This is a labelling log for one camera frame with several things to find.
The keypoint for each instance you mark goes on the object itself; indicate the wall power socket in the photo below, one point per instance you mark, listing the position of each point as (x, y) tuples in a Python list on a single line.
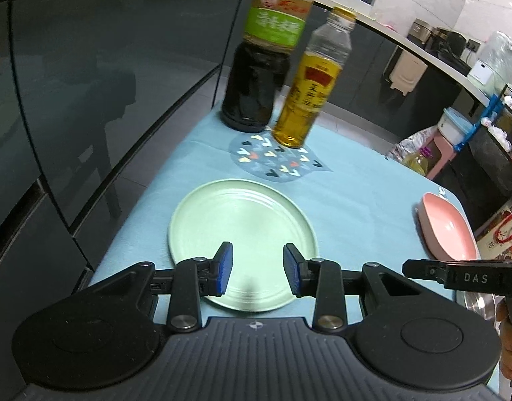
[(473, 45)]

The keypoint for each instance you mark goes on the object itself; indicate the pale green plate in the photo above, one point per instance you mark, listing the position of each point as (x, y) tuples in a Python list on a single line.
[(239, 217)]

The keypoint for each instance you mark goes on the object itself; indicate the black mesh rack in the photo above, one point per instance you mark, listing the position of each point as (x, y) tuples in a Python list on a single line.
[(494, 163)]

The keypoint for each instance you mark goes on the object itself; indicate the yellow oil jug purple cap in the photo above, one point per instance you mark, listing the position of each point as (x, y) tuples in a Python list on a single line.
[(419, 163)]

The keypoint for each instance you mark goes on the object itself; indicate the dark vinegar bottle green label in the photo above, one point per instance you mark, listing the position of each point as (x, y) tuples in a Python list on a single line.
[(256, 92)]

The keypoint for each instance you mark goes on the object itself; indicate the person's right hand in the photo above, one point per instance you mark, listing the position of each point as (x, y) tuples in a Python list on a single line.
[(511, 355)]

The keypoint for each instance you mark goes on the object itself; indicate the yellow cooking oil bottle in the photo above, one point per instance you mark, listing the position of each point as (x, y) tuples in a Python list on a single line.
[(297, 121)]

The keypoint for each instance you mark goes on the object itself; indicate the red gift bag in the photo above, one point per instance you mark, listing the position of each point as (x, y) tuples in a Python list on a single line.
[(502, 238)]

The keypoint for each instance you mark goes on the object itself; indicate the white container with blue lid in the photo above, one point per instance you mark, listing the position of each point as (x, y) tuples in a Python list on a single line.
[(454, 127)]

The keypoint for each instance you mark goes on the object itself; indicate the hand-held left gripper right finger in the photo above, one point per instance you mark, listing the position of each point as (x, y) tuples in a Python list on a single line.
[(291, 269)]

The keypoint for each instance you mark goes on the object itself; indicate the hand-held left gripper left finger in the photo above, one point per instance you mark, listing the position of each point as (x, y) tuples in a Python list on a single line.
[(224, 269)]

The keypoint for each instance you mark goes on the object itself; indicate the white plastic bags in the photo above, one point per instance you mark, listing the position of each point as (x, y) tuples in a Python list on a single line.
[(500, 133)]

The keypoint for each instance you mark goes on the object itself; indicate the blue plastic clamp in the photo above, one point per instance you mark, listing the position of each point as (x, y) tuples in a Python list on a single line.
[(477, 123)]

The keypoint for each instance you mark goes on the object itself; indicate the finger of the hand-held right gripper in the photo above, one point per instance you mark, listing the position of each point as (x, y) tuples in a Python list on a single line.
[(423, 269)]

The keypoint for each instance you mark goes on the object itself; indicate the light blue printed tablecloth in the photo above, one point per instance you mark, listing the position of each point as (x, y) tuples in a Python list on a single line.
[(364, 175)]

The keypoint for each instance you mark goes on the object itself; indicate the pink stool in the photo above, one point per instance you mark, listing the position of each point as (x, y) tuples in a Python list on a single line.
[(442, 154)]

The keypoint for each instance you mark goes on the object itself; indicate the white appliance under plastic cover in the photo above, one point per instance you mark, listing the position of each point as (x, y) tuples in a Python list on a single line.
[(494, 62)]

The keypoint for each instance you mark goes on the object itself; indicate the beige hanging trash bin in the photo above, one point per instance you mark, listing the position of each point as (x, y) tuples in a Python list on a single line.
[(404, 71)]

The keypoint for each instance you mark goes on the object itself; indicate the pink plate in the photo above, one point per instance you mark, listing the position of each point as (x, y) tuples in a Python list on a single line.
[(448, 225)]

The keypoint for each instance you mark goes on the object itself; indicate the stainless steel bowl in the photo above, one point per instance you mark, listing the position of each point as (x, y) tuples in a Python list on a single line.
[(479, 303)]

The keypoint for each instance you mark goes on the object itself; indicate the white kitchen countertop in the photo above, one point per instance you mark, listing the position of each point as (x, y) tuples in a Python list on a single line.
[(406, 44)]

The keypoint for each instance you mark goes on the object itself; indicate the small pink item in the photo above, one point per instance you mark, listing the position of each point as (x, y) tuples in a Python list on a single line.
[(391, 25)]

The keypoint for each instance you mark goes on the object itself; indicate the black countertop appliance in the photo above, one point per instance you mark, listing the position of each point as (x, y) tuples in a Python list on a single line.
[(450, 48)]

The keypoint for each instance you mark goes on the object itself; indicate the silver rice cooker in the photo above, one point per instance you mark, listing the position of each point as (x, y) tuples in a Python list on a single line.
[(421, 31)]

